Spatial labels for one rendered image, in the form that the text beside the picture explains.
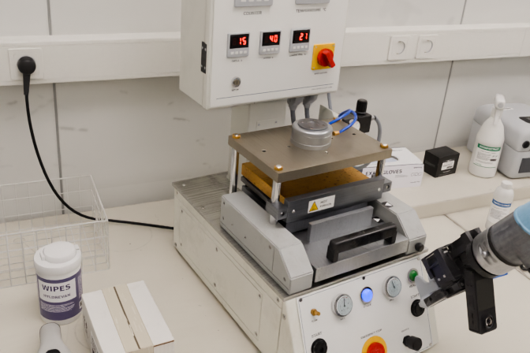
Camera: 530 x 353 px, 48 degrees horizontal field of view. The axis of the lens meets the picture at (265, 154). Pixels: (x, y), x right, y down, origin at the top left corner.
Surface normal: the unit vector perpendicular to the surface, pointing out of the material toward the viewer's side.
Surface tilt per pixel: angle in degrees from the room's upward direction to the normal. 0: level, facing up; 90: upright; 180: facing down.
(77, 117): 90
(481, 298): 66
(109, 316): 2
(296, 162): 0
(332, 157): 0
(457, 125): 90
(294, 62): 90
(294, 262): 41
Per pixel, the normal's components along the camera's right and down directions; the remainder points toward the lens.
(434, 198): 0.08, -0.90
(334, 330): 0.51, -0.03
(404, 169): 0.32, 0.38
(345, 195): 0.53, 0.40
